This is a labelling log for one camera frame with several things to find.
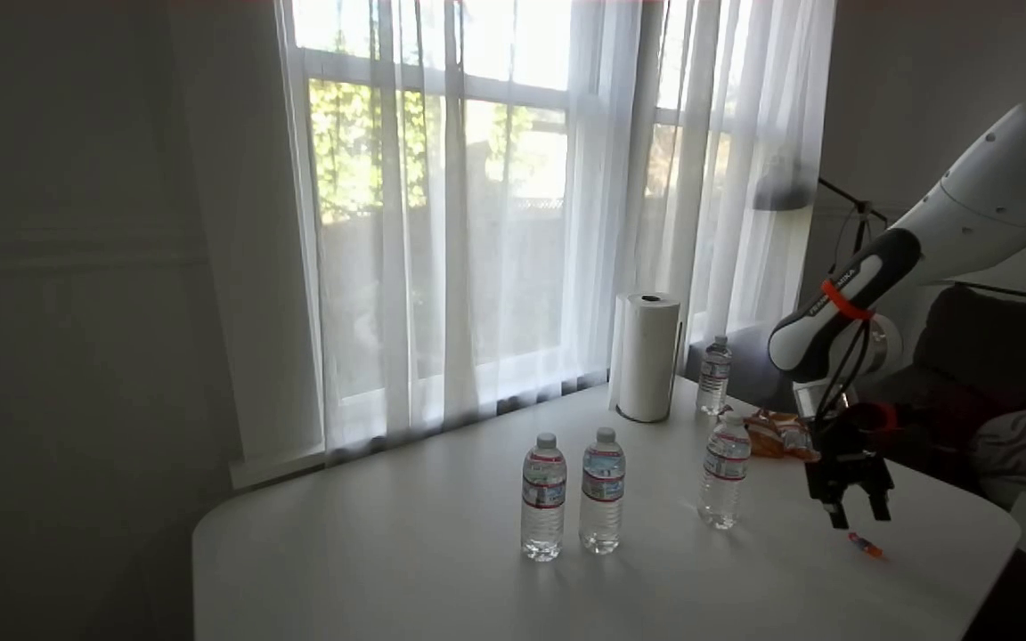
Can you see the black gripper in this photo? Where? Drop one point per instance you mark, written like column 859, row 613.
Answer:
column 853, row 459

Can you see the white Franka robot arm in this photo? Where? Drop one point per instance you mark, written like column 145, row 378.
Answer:
column 989, row 190

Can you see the clear plastic water bottle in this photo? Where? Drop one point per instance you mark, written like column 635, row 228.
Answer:
column 713, row 378
column 724, row 477
column 544, row 499
column 604, row 493

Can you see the orange snack bag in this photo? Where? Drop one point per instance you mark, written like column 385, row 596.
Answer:
column 783, row 437

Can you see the dark sofa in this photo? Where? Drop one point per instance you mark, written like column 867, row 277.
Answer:
column 998, row 359

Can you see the white paper towel roll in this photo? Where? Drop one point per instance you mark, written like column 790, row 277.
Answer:
column 646, row 359

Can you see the sheer white curtain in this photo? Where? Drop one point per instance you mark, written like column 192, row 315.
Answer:
column 443, row 237
column 739, row 155

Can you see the white framed window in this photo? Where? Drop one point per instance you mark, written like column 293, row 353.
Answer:
column 537, row 85

